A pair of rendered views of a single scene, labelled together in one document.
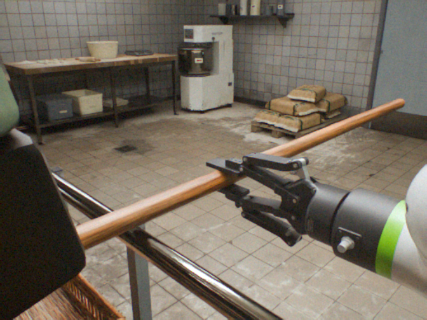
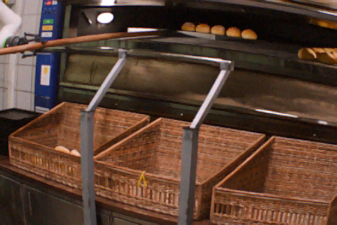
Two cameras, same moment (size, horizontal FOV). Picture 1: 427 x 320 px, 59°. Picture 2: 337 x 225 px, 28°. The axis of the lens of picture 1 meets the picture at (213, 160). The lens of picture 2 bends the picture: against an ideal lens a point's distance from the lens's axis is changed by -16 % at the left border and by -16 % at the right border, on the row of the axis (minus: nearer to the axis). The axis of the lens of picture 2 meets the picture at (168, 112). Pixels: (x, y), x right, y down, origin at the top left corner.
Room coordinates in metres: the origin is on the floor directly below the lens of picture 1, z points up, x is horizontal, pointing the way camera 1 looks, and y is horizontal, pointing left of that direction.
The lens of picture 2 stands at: (3.81, 0.04, 1.44)
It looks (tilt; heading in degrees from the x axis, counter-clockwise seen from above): 9 degrees down; 171
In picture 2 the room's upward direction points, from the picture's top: 2 degrees clockwise
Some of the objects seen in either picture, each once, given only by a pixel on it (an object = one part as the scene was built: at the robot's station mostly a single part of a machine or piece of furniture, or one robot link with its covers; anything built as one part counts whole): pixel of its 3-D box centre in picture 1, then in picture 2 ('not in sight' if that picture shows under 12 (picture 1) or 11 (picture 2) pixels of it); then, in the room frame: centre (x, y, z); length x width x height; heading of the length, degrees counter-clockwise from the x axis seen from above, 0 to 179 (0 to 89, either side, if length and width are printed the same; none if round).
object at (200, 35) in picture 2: not in sight; (189, 32); (-0.29, 0.80, 1.19); 0.55 x 0.36 x 0.03; 46
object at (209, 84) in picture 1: (203, 68); not in sight; (6.18, 0.16, 0.66); 0.92 x 0.59 x 1.32; 135
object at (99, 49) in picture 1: (103, 49); not in sight; (5.48, 1.54, 1.01); 0.43 x 0.42 x 0.21; 135
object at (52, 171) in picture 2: not in sight; (71, 142); (0.35, 0.16, 0.72); 0.56 x 0.49 x 0.28; 46
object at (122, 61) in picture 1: (100, 91); not in sight; (5.32, 1.59, 0.45); 2.20 x 0.80 x 0.90; 135
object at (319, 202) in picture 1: (312, 208); (21, 44); (0.45, -0.13, 1.20); 0.09 x 0.07 x 0.08; 46
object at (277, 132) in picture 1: (301, 123); not in sight; (5.00, -1.20, 0.07); 1.20 x 0.80 x 0.14; 135
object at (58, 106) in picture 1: (53, 106); not in sight; (4.83, 2.09, 0.35); 0.50 x 0.36 x 0.24; 45
